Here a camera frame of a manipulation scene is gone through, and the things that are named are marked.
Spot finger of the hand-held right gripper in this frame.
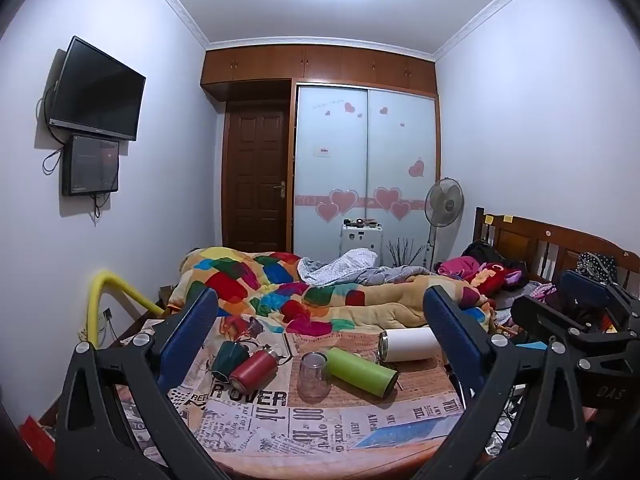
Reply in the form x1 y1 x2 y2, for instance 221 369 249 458
557 269 640 333
510 294 626 356

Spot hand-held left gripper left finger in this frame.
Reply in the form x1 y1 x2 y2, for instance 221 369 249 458
55 287 232 480

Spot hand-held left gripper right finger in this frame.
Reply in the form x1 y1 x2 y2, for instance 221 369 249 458
409 285 601 480

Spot dark green cup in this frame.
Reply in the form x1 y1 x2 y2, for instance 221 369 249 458
210 341 251 384

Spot clear glass cup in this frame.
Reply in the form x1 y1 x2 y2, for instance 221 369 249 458
297 352 331 403

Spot black polka dot bag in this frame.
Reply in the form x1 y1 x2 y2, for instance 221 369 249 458
575 252 619 277

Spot white bottle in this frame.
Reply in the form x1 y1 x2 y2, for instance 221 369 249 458
377 328 443 363

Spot red plush toy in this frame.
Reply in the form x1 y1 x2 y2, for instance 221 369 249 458
469 261 528 295

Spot wooden bed headboard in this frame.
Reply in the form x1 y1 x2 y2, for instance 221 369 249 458
472 206 640 292

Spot pink cloth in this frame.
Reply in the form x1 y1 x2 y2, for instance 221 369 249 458
434 256 482 279

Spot red bottle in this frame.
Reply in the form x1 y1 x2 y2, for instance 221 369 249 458
229 349 282 397

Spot dry branches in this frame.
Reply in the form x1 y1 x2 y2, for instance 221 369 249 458
386 238 427 267

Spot yellow pipe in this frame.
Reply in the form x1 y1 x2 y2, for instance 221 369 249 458
87 269 166 349

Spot lime green bottle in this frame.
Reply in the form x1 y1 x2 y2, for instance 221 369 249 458
326 347 399 397

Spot colourful patchwork blanket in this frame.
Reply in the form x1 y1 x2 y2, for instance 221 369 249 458
167 246 495 337

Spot grey white cloth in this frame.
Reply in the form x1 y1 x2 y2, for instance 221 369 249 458
298 248 437 289

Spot white cabinet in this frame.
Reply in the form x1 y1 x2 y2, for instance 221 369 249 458
340 223 385 261

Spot newspaper print tablecloth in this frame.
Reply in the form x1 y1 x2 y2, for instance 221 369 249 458
114 310 473 467

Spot standing fan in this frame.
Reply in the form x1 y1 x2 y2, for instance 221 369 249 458
423 177 465 272

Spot brown wooden door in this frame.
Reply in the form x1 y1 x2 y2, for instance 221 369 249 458
222 102 292 254

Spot wardrobe with heart stickers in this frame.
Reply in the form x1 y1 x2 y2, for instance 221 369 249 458
200 44 442 272

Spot red box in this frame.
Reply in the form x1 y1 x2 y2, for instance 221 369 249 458
19 414 57 473

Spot small black wall monitor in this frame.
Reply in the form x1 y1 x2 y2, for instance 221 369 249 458
61 134 120 198

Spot black television cable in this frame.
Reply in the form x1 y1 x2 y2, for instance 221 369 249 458
36 85 68 176

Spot black wall television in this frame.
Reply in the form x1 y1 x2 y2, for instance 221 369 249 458
48 36 147 142

